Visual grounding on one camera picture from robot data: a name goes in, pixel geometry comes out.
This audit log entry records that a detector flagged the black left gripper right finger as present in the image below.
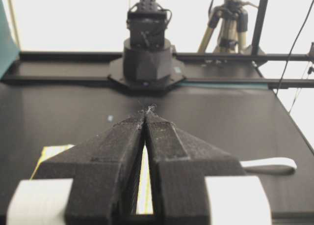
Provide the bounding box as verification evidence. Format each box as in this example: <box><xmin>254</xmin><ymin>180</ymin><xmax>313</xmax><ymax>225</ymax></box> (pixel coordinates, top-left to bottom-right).
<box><xmin>144</xmin><ymin>112</ymin><xmax>271</xmax><ymax>225</ymax></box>

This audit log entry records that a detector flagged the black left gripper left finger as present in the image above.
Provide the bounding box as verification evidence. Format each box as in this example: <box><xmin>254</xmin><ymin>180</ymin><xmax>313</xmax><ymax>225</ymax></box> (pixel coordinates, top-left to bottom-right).
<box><xmin>6</xmin><ymin>114</ymin><xmax>145</xmax><ymax>225</ymax></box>

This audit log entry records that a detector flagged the white chinese spoon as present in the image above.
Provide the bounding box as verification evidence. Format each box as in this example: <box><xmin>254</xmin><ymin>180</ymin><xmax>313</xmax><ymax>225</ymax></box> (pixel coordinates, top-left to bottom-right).
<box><xmin>240</xmin><ymin>157</ymin><xmax>298</xmax><ymax>175</ymax></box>

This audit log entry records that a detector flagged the yellow striped white cloth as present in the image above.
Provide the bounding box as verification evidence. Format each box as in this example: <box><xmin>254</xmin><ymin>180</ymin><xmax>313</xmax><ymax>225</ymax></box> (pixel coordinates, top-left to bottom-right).
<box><xmin>31</xmin><ymin>144</ymin><xmax>153</xmax><ymax>215</ymax></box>

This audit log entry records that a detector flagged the teal backdrop panel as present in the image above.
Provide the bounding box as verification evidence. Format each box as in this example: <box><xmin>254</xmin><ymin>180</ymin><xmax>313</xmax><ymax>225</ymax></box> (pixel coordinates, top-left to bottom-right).
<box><xmin>0</xmin><ymin>0</ymin><xmax>20</xmax><ymax>78</ymax></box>

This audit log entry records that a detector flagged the black metal frame rail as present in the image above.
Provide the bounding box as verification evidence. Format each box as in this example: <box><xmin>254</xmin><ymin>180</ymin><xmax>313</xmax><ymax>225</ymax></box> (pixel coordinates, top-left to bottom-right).
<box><xmin>1</xmin><ymin>52</ymin><xmax>314</xmax><ymax>91</ymax></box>

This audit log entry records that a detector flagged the camera tripod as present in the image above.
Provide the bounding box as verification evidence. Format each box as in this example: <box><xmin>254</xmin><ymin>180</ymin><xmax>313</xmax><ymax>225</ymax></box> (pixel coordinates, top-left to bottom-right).
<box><xmin>198</xmin><ymin>0</ymin><xmax>250</xmax><ymax>54</ymax></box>

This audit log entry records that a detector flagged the black hanging cable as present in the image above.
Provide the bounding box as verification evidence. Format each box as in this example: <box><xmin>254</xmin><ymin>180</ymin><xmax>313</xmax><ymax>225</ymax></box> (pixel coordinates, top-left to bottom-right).
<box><xmin>276</xmin><ymin>0</ymin><xmax>314</xmax><ymax>93</ymax></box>

